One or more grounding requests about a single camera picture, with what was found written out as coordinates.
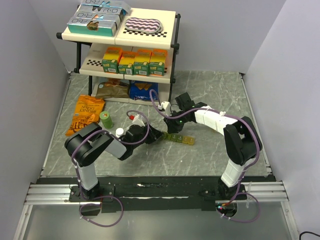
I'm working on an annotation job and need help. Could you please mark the dark white-capped pill bottle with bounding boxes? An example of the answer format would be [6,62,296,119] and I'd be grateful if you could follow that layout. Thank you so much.
[115,127,125,138]

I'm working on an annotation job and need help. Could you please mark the orange honey dijon chip bag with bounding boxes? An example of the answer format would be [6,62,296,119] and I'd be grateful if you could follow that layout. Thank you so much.
[65,94,105,137]

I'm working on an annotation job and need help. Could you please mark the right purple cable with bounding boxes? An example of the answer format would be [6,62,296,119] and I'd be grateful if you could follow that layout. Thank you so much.
[149,89,262,223]

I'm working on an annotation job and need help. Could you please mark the teal snack box front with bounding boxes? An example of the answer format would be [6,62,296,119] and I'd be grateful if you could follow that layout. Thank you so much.
[67,17,117,37]

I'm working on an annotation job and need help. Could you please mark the green weekly pill organizer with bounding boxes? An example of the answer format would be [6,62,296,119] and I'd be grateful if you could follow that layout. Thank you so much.
[162,132,195,146]

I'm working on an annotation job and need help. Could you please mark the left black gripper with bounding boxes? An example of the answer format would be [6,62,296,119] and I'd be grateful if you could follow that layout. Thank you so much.
[132,122,164,149]

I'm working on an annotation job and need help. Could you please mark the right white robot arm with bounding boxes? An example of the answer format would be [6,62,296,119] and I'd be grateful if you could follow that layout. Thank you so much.
[157,92,263,199]

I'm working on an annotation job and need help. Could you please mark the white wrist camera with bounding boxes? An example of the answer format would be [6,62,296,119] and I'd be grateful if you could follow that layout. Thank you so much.
[129,114,147,127]
[158,101,171,116]

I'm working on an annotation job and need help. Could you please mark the green orange carton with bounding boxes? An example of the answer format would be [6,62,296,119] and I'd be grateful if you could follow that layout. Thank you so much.
[102,47,123,74]
[133,49,152,76]
[149,48,168,76]
[118,51,137,76]

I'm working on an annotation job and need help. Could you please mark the blue chip bag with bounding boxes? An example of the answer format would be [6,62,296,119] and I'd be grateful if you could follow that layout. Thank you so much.
[129,80,159,101]

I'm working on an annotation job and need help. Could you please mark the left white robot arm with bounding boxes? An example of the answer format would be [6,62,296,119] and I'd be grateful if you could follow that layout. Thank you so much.
[64,122,163,201]

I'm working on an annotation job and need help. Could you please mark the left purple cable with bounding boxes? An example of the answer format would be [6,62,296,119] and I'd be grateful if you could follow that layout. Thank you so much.
[71,109,151,228]

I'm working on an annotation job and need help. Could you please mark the beige three-tier shelf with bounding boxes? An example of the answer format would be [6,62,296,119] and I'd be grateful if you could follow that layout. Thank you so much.
[56,8,181,105]

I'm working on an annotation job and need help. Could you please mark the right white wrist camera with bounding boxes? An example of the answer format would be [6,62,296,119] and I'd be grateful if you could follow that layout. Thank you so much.
[158,101,171,116]

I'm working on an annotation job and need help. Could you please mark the brown chip bag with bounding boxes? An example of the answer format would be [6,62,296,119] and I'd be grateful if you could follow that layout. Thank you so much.
[92,78,130,99]

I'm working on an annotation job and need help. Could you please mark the black power cable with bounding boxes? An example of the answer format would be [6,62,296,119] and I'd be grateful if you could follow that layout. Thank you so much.
[298,231,320,240]

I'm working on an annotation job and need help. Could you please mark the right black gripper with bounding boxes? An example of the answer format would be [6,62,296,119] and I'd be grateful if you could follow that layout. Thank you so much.
[164,109,188,134]

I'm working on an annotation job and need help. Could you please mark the purple cable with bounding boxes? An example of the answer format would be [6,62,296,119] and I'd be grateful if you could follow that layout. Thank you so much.
[149,89,262,223]
[71,109,151,228]

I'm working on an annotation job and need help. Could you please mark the teal snack box middle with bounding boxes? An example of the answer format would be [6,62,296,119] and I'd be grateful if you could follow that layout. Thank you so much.
[73,11,124,23]

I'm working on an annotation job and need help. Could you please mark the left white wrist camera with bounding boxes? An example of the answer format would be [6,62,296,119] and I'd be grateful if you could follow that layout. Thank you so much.
[129,114,147,127]

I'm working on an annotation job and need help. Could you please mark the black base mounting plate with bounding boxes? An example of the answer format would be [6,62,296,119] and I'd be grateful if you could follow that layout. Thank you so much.
[69,176,247,213]

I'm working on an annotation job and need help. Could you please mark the green cylindrical container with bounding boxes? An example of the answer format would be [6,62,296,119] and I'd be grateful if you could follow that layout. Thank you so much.
[99,111,114,129]

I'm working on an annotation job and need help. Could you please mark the wavy patterned pouch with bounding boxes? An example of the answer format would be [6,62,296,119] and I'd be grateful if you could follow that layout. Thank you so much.
[124,17,163,34]

